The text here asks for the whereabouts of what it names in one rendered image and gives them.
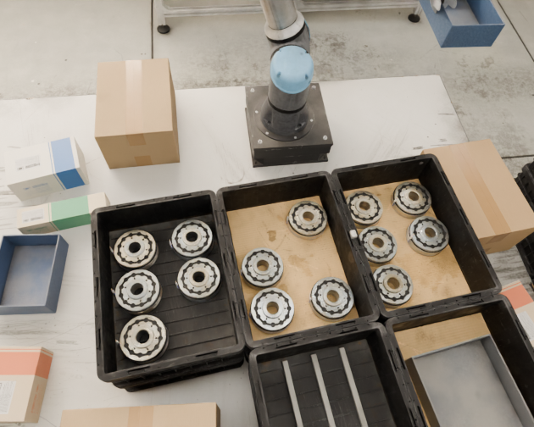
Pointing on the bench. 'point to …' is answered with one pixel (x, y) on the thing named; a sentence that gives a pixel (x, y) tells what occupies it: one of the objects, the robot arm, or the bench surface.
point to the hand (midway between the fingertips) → (437, 6)
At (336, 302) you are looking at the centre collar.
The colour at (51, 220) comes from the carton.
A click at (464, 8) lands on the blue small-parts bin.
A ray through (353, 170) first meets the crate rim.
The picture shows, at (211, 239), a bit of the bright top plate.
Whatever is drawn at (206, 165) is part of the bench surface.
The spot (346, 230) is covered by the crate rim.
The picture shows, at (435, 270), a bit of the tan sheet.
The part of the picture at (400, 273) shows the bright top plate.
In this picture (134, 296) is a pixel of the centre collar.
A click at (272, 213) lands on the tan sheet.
